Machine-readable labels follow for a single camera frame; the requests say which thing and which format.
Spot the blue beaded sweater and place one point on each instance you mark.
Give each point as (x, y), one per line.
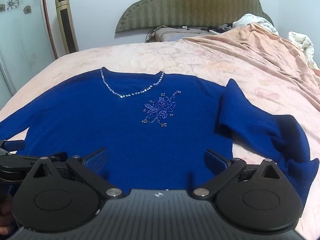
(120, 132)

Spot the gold tower fan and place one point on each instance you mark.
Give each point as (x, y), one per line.
(67, 22)

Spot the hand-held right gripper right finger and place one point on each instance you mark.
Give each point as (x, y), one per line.
(215, 161)

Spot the peach blanket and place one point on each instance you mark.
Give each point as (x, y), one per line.
(262, 47)

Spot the green upholstered headboard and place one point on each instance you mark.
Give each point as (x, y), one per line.
(195, 2)

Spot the dark clothes pile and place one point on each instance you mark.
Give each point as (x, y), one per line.
(225, 28)

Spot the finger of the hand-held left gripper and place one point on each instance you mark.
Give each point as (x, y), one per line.
(15, 145)
(22, 159)

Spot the flower decal wardrobe door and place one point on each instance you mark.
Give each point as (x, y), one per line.
(20, 35)

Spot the pink floral bed sheet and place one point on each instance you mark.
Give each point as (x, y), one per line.
(140, 55)

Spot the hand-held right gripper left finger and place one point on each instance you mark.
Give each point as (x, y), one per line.
(97, 160)

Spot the white printed quilt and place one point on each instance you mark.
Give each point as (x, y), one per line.
(252, 20)

